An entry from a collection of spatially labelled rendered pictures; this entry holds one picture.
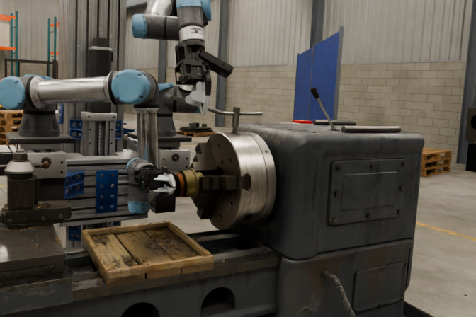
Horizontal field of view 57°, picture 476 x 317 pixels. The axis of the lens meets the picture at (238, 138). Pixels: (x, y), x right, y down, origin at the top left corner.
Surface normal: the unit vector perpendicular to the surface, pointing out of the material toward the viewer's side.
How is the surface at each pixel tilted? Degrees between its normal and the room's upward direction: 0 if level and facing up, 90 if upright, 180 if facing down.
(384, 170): 90
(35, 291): 88
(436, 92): 90
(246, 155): 49
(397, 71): 90
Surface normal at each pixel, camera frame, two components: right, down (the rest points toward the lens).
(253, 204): 0.45, 0.38
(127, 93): 0.05, 0.09
